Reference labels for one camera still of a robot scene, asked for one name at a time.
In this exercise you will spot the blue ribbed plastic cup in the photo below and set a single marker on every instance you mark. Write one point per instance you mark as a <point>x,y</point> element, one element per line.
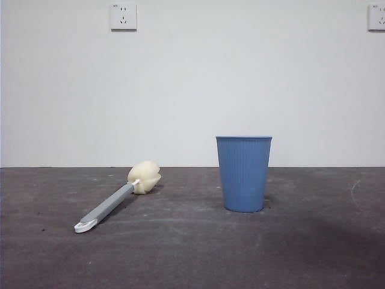
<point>243,174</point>

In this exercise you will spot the grey cup brush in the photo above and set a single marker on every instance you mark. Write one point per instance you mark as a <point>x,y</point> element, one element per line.
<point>105,204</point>

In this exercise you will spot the white wall socket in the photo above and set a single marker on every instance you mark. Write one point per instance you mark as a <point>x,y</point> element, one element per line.
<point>123,17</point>
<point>377,18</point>

